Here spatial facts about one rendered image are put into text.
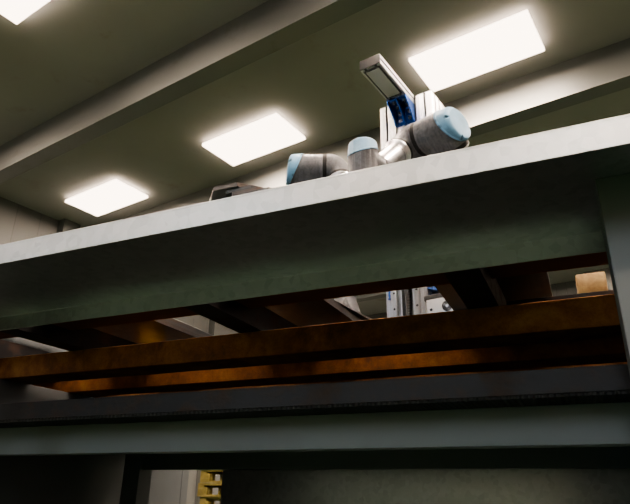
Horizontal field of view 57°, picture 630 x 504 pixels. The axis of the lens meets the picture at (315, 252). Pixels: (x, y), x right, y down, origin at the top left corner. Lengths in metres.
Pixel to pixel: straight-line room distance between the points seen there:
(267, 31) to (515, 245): 4.94
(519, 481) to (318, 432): 0.80
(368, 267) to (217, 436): 0.38
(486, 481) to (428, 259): 0.89
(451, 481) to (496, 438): 0.80
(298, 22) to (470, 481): 4.46
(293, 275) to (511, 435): 0.38
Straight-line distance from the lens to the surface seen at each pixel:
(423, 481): 1.66
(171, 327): 1.52
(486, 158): 0.59
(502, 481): 1.63
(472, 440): 0.86
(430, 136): 1.84
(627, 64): 6.73
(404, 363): 1.25
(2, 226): 10.25
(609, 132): 0.59
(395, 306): 2.16
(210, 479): 6.70
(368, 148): 1.46
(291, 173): 2.12
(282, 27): 5.53
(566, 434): 0.85
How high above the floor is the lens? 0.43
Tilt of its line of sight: 23 degrees up
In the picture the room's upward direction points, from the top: 1 degrees clockwise
